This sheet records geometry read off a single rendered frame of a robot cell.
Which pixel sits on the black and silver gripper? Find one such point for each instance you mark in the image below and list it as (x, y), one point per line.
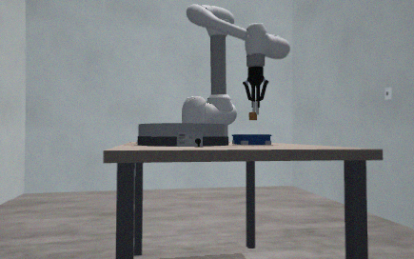
(255, 78)

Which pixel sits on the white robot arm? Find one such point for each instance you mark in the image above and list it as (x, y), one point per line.
(218, 108)

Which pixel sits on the blue shallow tray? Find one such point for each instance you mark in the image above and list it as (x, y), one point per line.
(251, 139)

